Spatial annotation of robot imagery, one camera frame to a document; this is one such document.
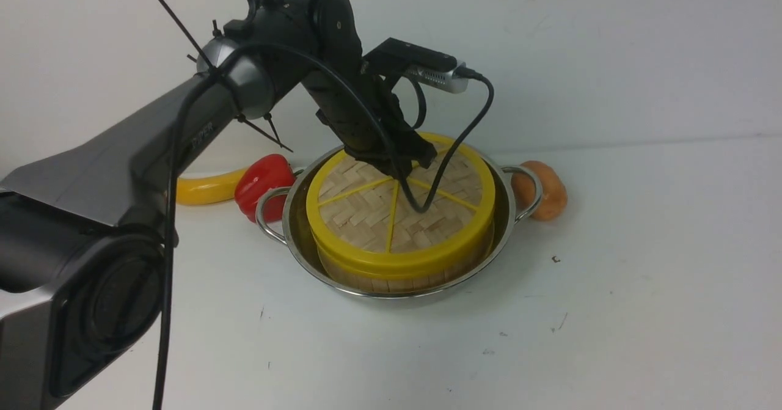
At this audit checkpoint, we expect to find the orange toy bun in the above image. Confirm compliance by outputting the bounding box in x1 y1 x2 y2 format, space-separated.
511 161 569 222

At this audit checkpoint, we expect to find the stainless steel pot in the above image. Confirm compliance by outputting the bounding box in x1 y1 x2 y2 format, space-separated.
256 148 543 301

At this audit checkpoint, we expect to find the yellow woven steamer lid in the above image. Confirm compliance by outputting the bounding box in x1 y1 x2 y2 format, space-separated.
305 145 496 293

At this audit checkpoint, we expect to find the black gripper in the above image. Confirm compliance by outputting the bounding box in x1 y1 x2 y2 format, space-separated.
302 71 437 178

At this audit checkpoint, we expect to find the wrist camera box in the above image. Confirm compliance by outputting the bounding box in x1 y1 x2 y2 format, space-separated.
364 38 469 93

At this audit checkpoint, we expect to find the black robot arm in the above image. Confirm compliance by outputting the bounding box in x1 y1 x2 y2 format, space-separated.
2 0 436 409

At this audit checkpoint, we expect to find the red toy bell pepper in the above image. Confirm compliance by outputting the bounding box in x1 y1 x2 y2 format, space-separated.
234 154 296 223

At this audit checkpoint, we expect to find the yellow toy banana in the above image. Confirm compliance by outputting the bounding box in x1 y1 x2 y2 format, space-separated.
176 167 248 206

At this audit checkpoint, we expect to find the yellow bamboo steamer basket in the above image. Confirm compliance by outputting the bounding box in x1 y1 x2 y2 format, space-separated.
313 214 495 294

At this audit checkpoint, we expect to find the black camera cable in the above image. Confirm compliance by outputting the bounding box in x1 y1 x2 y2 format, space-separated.
152 42 495 410

